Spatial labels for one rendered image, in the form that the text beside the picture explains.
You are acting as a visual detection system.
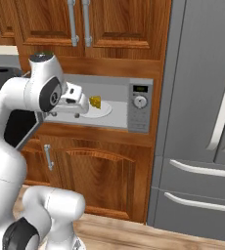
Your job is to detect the white round microwave plate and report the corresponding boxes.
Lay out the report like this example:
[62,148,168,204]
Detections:
[79,101,113,119]

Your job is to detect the grey steel fridge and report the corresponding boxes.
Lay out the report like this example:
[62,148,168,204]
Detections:
[146,0,225,244]

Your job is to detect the grey metal cupboard handle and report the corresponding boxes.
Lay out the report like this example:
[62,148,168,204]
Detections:
[67,0,80,48]
[81,0,94,49]

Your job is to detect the short grey cupboard handle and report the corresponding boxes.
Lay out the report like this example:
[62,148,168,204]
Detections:
[43,144,55,172]

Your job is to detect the arched wooden base cupboard door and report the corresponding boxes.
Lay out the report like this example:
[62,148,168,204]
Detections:
[38,134,154,225]

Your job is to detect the grey and black appliance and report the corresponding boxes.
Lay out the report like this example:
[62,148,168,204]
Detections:
[0,54,23,119]

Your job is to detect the silver fridge drawer handle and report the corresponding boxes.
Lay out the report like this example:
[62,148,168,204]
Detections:
[168,158,225,180]
[163,191,225,215]

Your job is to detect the yellow cheese wedge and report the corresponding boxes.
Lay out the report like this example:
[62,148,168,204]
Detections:
[89,95,103,110]

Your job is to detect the narrow wooden base cupboard door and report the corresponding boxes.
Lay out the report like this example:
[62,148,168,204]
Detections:
[20,138,51,188]

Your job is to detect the wooden wall cupboard door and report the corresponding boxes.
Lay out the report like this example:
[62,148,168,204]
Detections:
[0,0,17,46]
[83,0,171,62]
[14,0,86,57]

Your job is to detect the grey microwave oven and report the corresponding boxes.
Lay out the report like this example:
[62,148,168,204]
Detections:
[44,73,155,134]

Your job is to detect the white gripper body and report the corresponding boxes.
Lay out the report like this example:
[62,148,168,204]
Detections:
[45,92,90,119]

